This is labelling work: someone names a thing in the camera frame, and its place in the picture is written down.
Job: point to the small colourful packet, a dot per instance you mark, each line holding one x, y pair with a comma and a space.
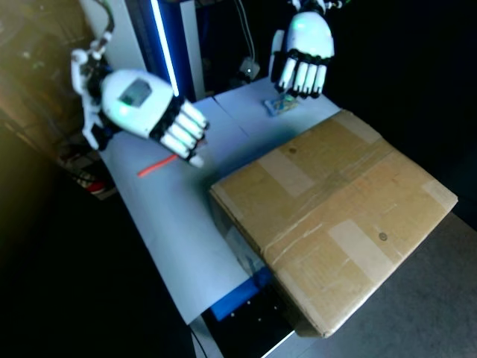
281, 105

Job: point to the brown cardboard box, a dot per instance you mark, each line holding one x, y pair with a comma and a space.
335, 216

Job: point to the white power adapter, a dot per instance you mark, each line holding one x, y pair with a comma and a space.
249, 69

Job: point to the white column with blue light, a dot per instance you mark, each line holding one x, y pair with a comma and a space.
167, 48

